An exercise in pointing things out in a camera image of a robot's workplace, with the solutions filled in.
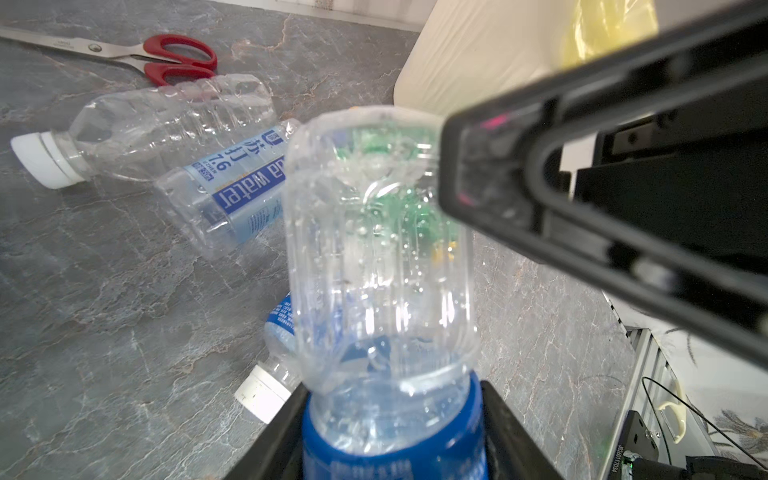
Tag white ribbed trash bin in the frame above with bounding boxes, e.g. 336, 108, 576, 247
393, 1, 728, 116

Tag red handled scissors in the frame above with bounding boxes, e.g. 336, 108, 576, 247
1, 27, 218, 86

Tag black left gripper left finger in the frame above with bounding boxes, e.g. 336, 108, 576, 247
224, 384, 309, 480

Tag yellow plastic bin liner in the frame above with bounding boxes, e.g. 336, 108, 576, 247
560, 0, 659, 69

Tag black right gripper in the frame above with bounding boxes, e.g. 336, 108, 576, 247
439, 1, 767, 367

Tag green bottle yellow cap right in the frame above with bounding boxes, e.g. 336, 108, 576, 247
332, 126, 460, 262

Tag blue label bottle white cap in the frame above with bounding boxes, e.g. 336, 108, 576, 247
234, 293, 300, 424

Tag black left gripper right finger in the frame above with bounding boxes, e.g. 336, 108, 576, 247
480, 380, 563, 480

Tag crushed clear bottle back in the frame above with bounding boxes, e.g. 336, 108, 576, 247
11, 74, 277, 189

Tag cream plastic peeler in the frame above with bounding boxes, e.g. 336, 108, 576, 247
655, 397, 688, 444

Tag soda water clear bottle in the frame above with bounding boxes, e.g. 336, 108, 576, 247
153, 119, 302, 260

